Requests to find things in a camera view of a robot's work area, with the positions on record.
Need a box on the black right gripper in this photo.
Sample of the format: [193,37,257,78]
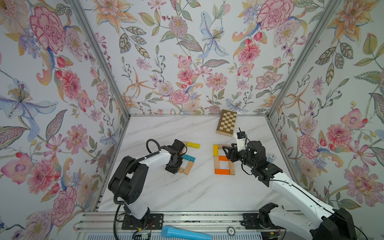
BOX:
[223,142,257,172]

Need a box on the teal block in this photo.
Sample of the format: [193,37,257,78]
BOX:
[182,154,196,162]

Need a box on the yellow block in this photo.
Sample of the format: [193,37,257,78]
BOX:
[213,145,219,157]
[187,142,201,149]

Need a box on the natural wood block diagonal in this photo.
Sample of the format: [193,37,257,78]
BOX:
[229,162,236,176]

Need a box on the orange block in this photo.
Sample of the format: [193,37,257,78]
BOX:
[215,169,231,175]
[219,156,230,162]

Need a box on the natural wood block top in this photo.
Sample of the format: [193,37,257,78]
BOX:
[218,145,232,149]

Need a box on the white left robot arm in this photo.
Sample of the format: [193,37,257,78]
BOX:
[108,139,188,221]

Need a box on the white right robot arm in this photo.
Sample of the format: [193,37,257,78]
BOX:
[223,131,359,240]

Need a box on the blue poker chip stack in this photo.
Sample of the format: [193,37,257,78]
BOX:
[267,154,277,163]

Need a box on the wooden chessboard box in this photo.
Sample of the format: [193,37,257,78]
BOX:
[216,110,237,137]

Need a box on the blue microphone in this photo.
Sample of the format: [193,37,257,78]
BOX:
[161,226,212,240]

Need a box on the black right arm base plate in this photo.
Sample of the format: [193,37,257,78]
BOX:
[240,203,281,230]

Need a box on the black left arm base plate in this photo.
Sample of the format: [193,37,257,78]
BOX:
[122,213,164,230]

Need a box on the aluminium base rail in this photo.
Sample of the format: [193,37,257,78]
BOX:
[73,210,329,232]

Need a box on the aluminium right corner post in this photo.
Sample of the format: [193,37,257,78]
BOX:
[265,0,339,120]

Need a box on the aluminium corner post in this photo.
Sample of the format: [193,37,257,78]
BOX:
[69,0,131,120]
[265,0,339,120]

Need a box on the aluminium left corner post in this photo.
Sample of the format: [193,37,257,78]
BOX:
[69,0,131,120]

